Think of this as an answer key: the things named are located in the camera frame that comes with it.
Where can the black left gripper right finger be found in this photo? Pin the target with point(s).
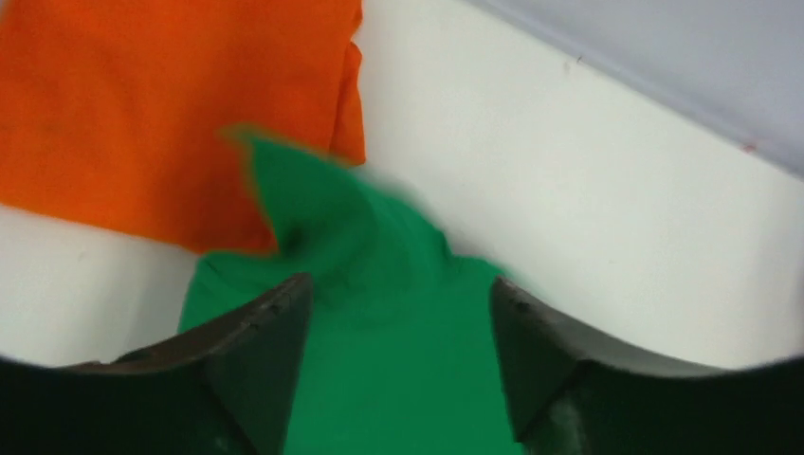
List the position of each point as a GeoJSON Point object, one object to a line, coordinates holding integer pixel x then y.
{"type": "Point", "coordinates": [573, 389]}

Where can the green t-shirt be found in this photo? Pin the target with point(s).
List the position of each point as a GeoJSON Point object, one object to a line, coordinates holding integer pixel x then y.
{"type": "Point", "coordinates": [400, 356]}

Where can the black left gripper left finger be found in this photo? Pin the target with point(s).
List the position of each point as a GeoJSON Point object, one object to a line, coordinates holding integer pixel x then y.
{"type": "Point", "coordinates": [224, 387]}

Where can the folded orange t-shirt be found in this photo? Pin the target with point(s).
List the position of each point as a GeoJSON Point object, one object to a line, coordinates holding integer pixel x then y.
{"type": "Point", "coordinates": [113, 113]}

